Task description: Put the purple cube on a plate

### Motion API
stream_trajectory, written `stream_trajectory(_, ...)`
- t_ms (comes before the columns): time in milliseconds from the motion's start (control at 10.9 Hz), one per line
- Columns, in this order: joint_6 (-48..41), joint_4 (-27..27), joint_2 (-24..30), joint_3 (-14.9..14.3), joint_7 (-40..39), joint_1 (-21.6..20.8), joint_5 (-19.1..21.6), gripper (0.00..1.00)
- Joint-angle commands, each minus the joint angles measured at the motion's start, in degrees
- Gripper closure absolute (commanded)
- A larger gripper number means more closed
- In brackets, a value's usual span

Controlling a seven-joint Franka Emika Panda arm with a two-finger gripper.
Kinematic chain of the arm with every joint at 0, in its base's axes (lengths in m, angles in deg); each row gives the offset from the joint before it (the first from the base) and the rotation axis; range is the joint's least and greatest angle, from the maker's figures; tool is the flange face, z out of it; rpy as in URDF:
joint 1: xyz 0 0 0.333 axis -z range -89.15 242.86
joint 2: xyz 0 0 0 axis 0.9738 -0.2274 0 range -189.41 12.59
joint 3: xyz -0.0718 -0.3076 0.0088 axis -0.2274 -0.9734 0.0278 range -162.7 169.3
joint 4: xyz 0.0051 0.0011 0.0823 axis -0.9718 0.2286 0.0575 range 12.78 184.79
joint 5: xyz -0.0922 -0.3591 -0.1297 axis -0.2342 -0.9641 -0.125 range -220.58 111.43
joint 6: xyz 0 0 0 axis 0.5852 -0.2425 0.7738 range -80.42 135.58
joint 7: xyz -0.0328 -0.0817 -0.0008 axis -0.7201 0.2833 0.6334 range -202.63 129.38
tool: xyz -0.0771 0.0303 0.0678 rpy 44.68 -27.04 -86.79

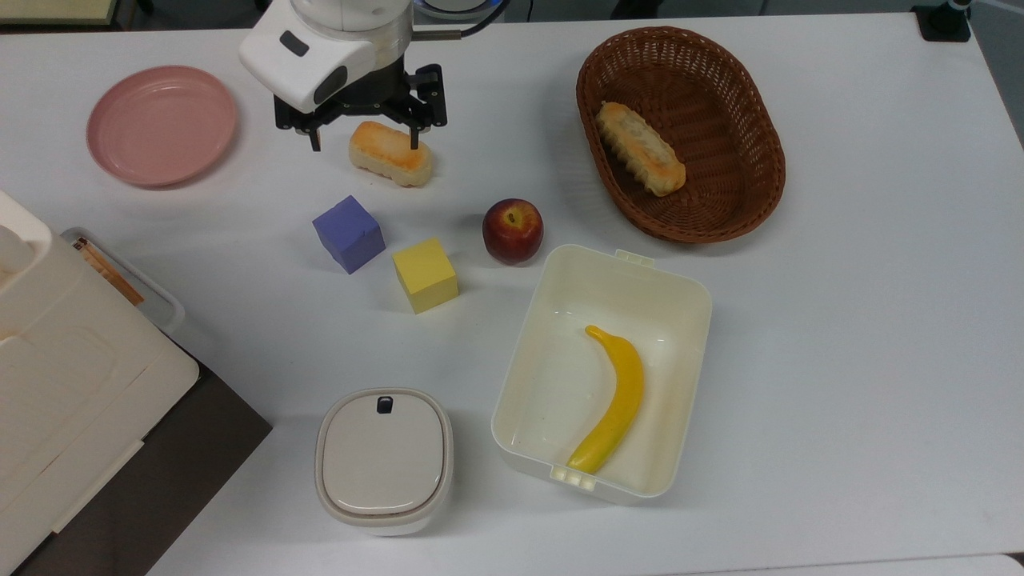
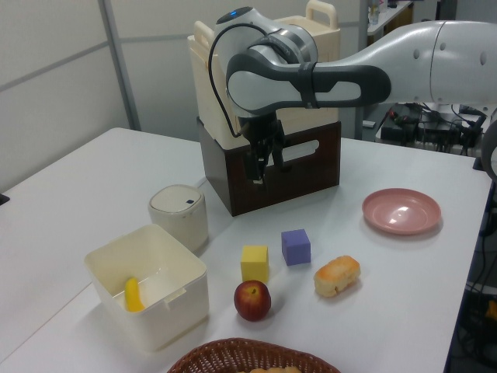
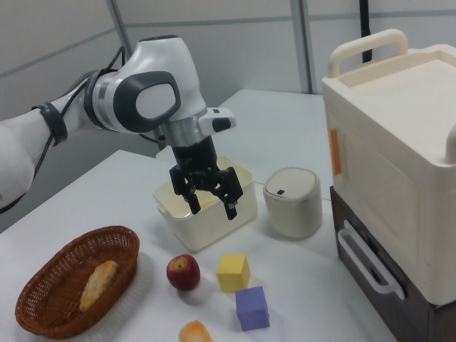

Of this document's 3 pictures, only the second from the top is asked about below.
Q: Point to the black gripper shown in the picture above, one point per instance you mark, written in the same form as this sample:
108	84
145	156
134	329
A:
261	130

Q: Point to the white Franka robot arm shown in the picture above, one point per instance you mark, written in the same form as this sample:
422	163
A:
407	58

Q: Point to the purple foam cube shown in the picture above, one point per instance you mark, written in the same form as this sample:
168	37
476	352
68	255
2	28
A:
297	250

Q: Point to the yellow foam cube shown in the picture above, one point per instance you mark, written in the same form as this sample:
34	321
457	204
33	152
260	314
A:
254	268

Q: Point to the pink plastic plate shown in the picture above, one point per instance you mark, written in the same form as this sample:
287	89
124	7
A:
400	213

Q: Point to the dark brown wooden crate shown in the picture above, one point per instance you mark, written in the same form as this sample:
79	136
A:
310	175

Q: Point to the small cream lidded bin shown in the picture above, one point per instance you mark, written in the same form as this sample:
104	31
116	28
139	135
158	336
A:
178	225

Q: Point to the toy bread roll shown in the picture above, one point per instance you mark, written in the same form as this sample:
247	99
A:
336	276

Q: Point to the red toy apple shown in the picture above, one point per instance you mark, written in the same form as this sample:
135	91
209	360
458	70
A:
252	303

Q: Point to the white open plastic container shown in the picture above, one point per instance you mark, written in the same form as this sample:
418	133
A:
174	322

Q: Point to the white shelf with bottles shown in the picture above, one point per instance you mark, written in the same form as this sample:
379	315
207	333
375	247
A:
388	17

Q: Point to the yellow toy banana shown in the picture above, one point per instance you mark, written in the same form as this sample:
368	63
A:
132	296

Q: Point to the brown wicker basket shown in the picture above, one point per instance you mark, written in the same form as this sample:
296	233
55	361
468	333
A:
209	355

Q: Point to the flat toy bread slice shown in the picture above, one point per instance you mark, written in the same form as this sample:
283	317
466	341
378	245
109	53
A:
272	371

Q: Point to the black flat object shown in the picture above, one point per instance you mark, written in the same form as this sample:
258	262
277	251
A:
4	199

